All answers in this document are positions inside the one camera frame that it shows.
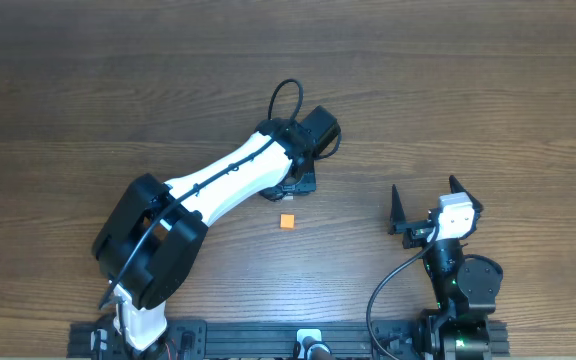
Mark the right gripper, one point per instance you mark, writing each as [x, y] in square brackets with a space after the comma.
[418, 232]

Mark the orange cube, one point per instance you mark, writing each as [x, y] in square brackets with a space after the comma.
[287, 221]

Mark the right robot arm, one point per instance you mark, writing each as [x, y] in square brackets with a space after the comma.
[478, 282]

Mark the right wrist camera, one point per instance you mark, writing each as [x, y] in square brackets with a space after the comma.
[455, 215]

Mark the mounting rail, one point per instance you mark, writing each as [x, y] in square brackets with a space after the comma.
[248, 340]

